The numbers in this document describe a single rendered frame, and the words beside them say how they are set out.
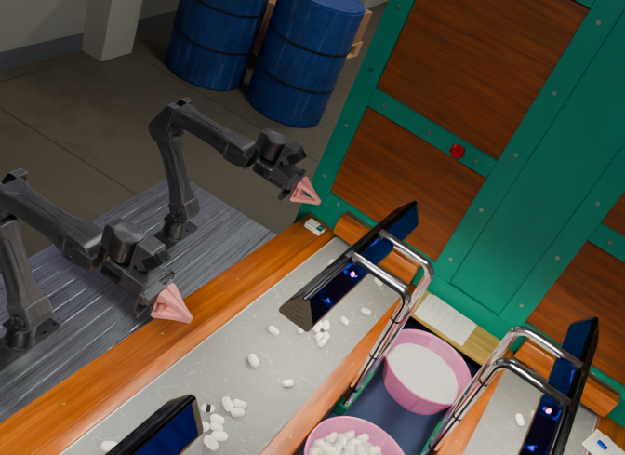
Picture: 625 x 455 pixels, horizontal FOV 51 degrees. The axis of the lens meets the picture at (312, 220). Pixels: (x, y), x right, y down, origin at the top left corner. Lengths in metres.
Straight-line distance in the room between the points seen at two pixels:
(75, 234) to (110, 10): 3.08
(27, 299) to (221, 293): 0.51
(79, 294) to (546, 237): 1.30
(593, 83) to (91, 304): 1.42
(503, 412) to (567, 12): 1.09
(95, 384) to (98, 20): 3.17
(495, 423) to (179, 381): 0.87
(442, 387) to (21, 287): 1.13
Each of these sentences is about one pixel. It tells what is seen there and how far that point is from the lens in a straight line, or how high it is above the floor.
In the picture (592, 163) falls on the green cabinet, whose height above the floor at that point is 1.40.
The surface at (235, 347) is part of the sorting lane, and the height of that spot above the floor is 0.74.
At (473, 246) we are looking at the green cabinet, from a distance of 2.05.
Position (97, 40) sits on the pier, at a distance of 4.46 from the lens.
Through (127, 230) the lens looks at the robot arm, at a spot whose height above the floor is 1.17.
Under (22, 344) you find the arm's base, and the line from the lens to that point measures 1.69.
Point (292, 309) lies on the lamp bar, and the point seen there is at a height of 1.07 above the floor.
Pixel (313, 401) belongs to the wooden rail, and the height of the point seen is 0.76.
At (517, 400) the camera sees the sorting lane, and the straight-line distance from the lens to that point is 2.06.
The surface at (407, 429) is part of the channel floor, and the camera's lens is 1.87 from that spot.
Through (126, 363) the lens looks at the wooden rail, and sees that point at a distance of 1.60.
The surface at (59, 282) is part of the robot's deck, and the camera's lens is 1.88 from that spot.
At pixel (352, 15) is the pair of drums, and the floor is 0.82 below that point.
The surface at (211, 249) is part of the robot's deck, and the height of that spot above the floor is 0.67.
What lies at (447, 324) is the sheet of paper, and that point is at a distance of 2.07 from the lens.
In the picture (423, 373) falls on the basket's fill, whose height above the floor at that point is 0.74.
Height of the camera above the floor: 1.99
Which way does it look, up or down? 34 degrees down
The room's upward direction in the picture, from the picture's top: 24 degrees clockwise
